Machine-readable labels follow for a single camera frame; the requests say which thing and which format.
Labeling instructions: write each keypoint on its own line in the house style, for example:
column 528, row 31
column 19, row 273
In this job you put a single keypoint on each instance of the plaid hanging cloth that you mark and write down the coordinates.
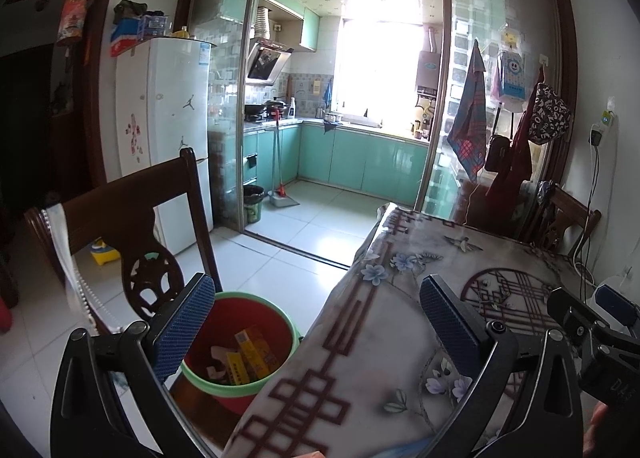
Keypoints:
column 467, row 137

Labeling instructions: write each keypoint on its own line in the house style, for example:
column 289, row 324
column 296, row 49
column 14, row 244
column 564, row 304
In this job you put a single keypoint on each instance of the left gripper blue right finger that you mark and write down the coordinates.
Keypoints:
column 460, row 329

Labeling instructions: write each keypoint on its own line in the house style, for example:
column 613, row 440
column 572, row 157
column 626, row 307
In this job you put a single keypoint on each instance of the red bucket green rim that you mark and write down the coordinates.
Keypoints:
column 231, row 313

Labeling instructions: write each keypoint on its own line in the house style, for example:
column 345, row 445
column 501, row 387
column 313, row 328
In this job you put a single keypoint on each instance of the black white patterned bag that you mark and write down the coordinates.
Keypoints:
column 551, row 117

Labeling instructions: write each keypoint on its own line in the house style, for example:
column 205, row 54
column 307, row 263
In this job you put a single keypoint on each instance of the black kitchen trash bin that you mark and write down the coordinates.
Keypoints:
column 253, row 195

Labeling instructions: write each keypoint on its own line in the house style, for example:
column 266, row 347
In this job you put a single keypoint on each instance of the range hood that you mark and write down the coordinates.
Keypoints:
column 266, row 61

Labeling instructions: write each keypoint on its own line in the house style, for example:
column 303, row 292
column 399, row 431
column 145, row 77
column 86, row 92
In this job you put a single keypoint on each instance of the wall charger with cable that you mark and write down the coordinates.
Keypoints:
column 597, row 133

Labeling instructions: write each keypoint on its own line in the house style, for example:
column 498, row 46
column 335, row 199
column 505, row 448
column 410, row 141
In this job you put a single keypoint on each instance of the yellow torn paper box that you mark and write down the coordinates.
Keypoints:
column 227, row 367

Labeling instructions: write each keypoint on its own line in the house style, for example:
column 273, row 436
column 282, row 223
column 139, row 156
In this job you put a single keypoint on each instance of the yellow snack box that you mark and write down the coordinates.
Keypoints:
column 257, row 352

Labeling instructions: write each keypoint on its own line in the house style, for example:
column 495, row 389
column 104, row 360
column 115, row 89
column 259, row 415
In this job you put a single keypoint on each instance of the black small hanging bag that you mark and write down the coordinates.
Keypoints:
column 498, row 147

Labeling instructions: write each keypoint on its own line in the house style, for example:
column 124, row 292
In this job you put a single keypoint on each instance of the wooden chair far side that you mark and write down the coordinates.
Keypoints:
column 556, row 212

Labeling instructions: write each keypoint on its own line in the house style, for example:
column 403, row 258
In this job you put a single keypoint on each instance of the red hanging garment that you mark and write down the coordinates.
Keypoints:
column 502, row 197

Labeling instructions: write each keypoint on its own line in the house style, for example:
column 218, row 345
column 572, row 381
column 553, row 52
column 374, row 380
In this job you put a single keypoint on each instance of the white refrigerator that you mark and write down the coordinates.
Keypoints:
column 161, row 94

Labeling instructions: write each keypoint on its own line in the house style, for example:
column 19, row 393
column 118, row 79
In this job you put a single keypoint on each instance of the red broom with dustpan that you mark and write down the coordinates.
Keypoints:
column 278, row 196

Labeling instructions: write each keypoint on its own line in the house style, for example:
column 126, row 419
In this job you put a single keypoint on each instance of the person right hand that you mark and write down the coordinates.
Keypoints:
column 590, row 442

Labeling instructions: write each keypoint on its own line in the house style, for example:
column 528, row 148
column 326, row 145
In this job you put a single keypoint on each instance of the dark wooden chair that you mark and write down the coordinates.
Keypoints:
column 123, row 213

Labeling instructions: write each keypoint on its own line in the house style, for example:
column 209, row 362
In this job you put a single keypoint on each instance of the floral table cover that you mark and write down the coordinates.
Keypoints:
column 371, row 378

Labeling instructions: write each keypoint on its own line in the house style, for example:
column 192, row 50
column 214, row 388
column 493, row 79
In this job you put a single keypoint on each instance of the teal kitchen cabinets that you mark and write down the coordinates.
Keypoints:
column 359, row 160

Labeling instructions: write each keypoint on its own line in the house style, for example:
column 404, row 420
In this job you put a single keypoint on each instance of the black wok on stove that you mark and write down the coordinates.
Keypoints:
column 254, row 113

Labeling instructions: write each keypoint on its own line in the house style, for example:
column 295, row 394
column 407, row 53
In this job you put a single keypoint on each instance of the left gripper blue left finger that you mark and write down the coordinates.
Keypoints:
column 174, row 329

